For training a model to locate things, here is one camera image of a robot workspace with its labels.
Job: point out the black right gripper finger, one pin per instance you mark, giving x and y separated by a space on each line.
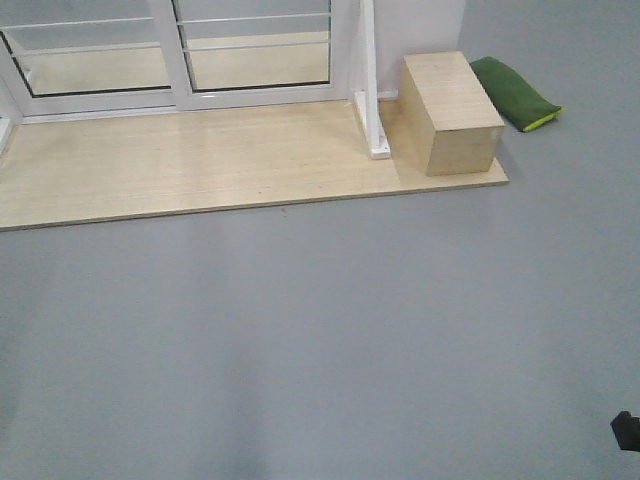
626 430

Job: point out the white sliding glass door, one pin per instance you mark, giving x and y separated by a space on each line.
226 54

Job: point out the white fixed glass door panel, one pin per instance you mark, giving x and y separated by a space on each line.
76 57

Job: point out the green sandbag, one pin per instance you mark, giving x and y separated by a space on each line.
513 97

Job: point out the light wooden box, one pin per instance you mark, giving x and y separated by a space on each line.
454 125

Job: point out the light wooden platform board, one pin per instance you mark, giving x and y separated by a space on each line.
89 171

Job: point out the white front support bracket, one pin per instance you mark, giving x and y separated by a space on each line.
372 100

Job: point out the white door frame post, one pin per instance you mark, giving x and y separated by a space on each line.
401 28

